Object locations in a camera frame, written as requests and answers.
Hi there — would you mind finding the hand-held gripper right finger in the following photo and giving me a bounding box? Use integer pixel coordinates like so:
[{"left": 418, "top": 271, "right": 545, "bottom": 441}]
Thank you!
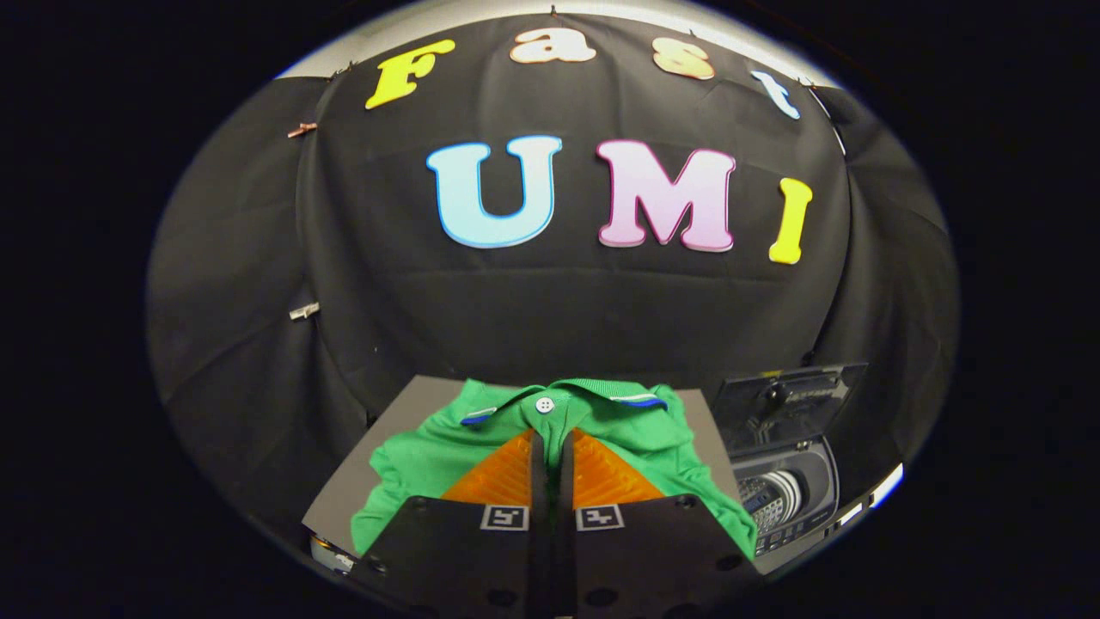
[{"left": 551, "top": 428, "right": 764, "bottom": 619}]

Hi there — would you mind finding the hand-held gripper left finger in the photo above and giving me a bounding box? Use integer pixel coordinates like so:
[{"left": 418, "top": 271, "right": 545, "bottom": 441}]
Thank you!
[{"left": 344, "top": 428, "right": 552, "bottom": 619}]

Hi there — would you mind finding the green polo shirt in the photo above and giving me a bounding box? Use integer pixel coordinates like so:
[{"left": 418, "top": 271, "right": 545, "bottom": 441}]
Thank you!
[{"left": 351, "top": 378, "right": 759, "bottom": 560}]

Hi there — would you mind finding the black backdrop cloth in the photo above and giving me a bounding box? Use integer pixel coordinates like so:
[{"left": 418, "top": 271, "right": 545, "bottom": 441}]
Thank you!
[{"left": 146, "top": 13, "right": 961, "bottom": 551}]

